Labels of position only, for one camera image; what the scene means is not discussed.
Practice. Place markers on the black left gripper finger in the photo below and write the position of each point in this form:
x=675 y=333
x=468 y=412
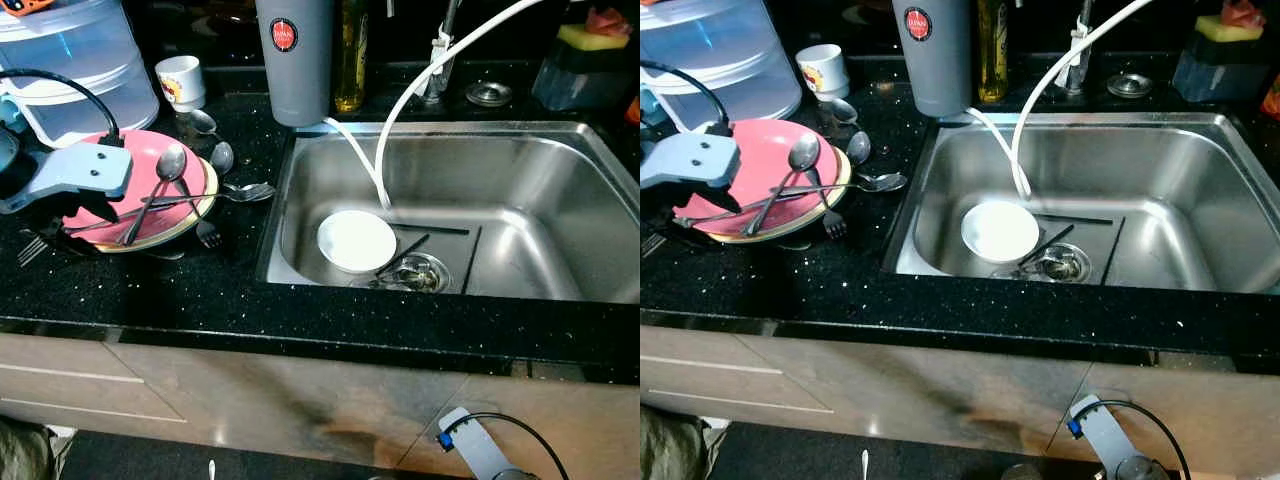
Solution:
x=100 y=208
x=722 y=198

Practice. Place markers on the pink plate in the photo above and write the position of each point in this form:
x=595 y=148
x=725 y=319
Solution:
x=770 y=150
x=140 y=160

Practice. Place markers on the yellow rimmed patterned plate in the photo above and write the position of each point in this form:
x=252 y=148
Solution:
x=849 y=180
x=212 y=190

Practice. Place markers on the translucent water container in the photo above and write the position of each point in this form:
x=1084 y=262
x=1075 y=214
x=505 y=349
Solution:
x=70 y=70
x=710 y=60

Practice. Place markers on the beige cabinet drawer front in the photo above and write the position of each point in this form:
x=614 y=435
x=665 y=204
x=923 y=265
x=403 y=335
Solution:
x=720 y=370
x=60 y=370

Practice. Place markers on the white printed cup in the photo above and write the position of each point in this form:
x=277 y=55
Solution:
x=823 y=70
x=180 y=80

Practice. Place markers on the dark blue container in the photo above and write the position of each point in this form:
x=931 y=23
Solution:
x=1215 y=75
x=580 y=80

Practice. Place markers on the stainless steel sink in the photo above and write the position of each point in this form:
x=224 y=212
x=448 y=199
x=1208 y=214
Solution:
x=1150 y=190
x=500 y=200

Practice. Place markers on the yellow sponge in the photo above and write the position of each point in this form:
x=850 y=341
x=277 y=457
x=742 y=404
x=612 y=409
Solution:
x=590 y=38
x=1225 y=30

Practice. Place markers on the red scrubber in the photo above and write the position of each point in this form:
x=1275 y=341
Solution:
x=608 y=20
x=1243 y=12

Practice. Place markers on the black chopstick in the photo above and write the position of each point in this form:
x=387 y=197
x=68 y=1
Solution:
x=413 y=250
x=1113 y=250
x=1075 y=218
x=435 y=229
x=472 y=260
x=1055 y=240

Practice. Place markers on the round metal sink cap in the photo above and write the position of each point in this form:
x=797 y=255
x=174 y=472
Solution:
x=1130 y=86
x=489 y=94

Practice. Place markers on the olive green cloth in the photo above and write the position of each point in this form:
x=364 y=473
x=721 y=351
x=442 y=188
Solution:
x=665 y=445
x=25 y=450

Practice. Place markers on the beige cabinet door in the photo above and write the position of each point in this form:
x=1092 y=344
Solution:
x=1200 y=410
x=280 y=400
x=950 y=385
x=560 y=420

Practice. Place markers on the grey tumbler with red logo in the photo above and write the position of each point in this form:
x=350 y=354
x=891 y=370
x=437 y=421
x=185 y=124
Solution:
x=933 y=60
x=295 y=70

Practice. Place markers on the white bowl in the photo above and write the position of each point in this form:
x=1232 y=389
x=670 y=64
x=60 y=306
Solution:
x=1000 y=232
x=357 y=242

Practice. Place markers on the metal drain strainer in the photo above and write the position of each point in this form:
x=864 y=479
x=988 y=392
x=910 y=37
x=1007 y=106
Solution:
x=420 y=273
x=1063 y=263

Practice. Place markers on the thin translucent tube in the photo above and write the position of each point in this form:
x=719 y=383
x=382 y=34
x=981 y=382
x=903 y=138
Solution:
x=995 y=138
x=355 y=150

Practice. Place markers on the metal sink faucet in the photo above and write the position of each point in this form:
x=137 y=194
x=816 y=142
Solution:
x=440 y=60
x=1080 y=55

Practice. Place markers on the yellow oil bottle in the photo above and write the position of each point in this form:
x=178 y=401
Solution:
x=993 y=55
x=351 y=60

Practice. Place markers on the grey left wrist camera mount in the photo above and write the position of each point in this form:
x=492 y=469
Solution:
x=70 y=170
x=690 y=160

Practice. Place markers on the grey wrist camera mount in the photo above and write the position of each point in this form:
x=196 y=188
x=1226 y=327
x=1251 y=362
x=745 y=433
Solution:
x=70 y=170
x=1100 y=435
x=690 y=160
x=470 y=445

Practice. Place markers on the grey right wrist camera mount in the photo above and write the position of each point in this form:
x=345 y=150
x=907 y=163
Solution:
x=1100 y=435
x=470 y=445

